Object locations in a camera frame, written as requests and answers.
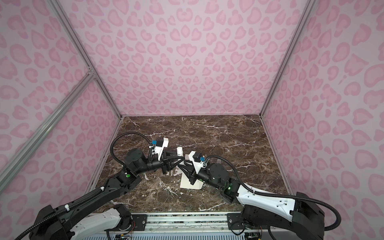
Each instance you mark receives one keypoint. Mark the aluminium corner frame post right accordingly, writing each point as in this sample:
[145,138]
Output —
[297,34]

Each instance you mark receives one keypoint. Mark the cream white envelope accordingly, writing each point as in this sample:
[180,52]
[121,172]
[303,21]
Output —
[185,183]

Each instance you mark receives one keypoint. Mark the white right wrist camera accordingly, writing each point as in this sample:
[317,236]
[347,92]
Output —
[198,160]

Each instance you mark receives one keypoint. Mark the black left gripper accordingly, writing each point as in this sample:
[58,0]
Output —
[166,163]

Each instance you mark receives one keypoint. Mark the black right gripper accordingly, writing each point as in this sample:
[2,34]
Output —
[191,175]

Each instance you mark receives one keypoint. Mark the aluminium diagonal frame bar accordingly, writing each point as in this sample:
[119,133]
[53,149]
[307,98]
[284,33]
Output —
[18,161]

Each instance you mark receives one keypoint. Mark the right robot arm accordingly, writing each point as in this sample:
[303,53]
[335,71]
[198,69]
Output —
[297,214]

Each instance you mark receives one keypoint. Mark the aluminium corner frame post left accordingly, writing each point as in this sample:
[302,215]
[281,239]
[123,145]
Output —
[79,46]

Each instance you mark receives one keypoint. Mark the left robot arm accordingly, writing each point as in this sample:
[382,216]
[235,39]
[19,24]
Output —
[73,221]

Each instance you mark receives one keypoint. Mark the white glue stick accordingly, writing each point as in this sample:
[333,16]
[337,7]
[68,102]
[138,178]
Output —
[180,152]

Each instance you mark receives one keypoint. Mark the metal base rail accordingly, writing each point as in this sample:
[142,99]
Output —
[186,226]

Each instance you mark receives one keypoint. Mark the aluminium corner frame post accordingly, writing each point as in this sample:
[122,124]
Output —
[297,34]
[79,46]

